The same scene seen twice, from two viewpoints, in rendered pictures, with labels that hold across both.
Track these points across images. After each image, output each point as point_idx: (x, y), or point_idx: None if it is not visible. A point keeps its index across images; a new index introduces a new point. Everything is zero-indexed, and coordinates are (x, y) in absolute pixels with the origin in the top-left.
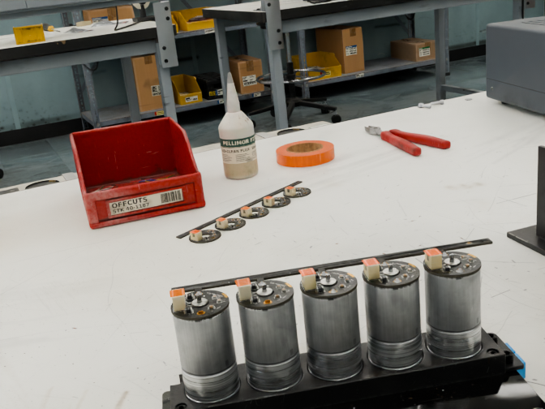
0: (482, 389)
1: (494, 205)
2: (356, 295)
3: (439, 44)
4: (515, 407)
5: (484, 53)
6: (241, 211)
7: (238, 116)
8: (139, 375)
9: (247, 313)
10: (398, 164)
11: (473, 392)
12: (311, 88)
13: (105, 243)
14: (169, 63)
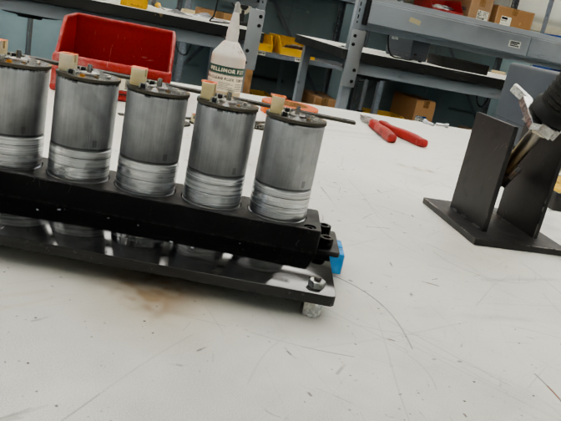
0: (280, 256)
1: (431, 185)
2: (180, 109)
3: None
4: (299, 274)
5: None
6: (191, 116)
7: (232, 45)
8: None
9: (58, 82)
10: (368, 141)
11: (268, 253)
12: None
13: (51, 98)
14: (246, 65)
